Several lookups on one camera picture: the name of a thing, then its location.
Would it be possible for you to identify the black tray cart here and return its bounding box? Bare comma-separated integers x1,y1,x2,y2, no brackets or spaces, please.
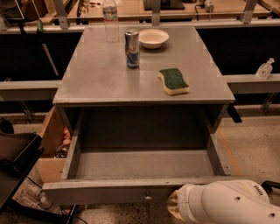
0,117,46,211

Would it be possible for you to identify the hand sanitizer bottle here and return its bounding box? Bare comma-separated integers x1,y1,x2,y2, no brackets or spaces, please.
255,58,275,80

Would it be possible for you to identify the black chair caster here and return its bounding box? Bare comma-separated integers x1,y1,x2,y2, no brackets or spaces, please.
262,180,280,194

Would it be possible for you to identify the cardboard box with items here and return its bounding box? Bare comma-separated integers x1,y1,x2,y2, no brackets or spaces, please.
36,107,66,183

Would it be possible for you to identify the red bull can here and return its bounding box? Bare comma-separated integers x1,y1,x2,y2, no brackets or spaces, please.
124,29,139,68

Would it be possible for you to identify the white bowl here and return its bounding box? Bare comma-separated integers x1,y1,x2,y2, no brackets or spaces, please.
139,29,169,49

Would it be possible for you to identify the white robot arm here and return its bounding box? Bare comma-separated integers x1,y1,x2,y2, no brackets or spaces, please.
167,179,280,224

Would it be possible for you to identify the grey top drawer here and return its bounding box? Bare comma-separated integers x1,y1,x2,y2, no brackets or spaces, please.
43,120,239,205

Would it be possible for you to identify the green yellow sponge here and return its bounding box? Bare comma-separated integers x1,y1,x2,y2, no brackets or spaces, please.
158,68,189,95

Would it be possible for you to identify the clear plastic water bottle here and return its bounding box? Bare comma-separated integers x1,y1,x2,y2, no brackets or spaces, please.
102,0,119,43

